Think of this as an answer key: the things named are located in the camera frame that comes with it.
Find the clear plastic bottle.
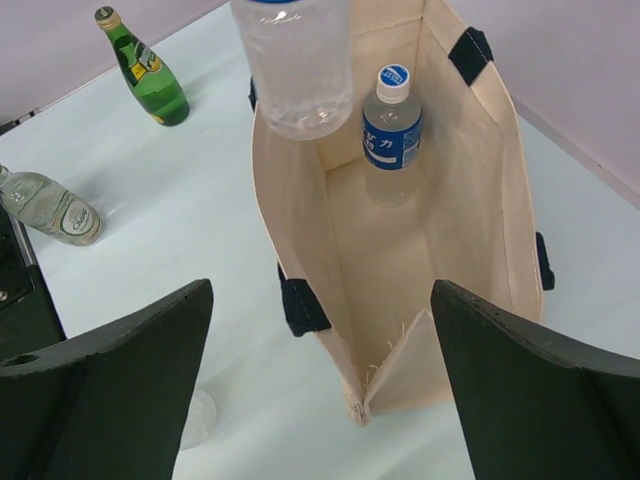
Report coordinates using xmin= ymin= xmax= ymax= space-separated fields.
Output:
xmin=180 ymin=389 xmax=218 ymax=451

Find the blue label water bottle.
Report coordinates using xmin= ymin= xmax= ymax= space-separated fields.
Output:
xmin=362 ymin=63 xmax=423 ymax=208

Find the beige canvas tote bag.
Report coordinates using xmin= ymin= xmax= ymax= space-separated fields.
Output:
xmin=252 ymin=1 xmax=543 ymax=425

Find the clear glass Chang bottle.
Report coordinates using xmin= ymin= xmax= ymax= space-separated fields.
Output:
xmin=1 ymin=165 xmax=103 ymax=247

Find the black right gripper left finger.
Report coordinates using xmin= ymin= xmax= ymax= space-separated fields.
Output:
xmin=1 ymin=279 xmax=213 ymax=479

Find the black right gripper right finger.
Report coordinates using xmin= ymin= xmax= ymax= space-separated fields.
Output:
xmin=431 ymin=280 xmax=639 ymax=479

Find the green glass bottle left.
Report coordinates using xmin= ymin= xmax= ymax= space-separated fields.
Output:
xmin=94 ymin=6 xmax=190 ymax=127

